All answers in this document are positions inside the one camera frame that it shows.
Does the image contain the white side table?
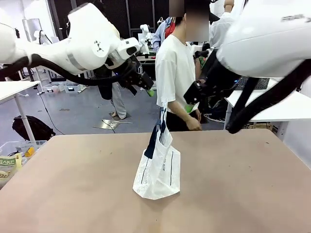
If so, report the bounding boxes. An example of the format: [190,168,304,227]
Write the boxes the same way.
[225,77,311,122]

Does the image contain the clear plastic storage bin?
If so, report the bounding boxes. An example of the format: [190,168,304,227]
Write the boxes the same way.
[0,140,48,170]

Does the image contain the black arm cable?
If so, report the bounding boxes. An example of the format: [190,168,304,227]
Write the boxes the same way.
[225,59,311,134]
[0,53,137,88]

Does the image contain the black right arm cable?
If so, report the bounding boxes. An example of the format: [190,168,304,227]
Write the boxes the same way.
[225,59,311,134]

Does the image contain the translucent white shopping bag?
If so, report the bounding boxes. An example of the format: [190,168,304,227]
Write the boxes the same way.
[132,98,182,200]

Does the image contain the person in white shirt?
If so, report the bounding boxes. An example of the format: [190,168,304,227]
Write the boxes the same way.
[208,0,243,49]

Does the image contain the yellow green snack packet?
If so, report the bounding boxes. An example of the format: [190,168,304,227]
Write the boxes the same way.
[0,152,23,182]

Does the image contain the person in blue shirt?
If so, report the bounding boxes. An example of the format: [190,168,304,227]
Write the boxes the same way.
[152,16,176,55]

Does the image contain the black perforated panel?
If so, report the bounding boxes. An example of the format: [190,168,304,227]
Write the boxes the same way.
[234,77,271,91]

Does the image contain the flat metal floor plate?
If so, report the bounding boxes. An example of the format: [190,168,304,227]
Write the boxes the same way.
[93,118,134,131]

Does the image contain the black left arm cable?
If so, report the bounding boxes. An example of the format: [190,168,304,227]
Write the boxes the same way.
[0,53,137,88]

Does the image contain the dark background desk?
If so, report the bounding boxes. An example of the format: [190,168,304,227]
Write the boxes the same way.
[137,54,156,64]

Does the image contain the black backpack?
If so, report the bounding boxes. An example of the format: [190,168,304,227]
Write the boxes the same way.
[12,115,56,141]

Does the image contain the person's right hand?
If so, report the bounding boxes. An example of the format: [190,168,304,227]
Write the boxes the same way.
[186,116,203,131]

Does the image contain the person in white t-shirt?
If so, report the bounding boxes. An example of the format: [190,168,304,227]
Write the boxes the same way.
[155,14,212,132]

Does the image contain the clear floor storage bins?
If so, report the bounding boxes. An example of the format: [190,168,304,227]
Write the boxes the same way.
[42,82,81,94]

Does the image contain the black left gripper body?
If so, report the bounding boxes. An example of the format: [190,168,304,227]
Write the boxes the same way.
[118,60,146,88]

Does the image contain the thin black floor cable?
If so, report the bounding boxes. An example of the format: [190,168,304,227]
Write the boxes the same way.
[36,86,66,135]

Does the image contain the white height-adjustable table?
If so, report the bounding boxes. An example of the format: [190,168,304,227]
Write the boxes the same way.
[0,81,41,141]

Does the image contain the person's right forearm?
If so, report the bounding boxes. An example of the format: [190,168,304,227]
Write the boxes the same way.
[167,99,193,124]

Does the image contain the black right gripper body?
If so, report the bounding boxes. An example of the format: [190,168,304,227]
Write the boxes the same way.
[184,81,209,105]

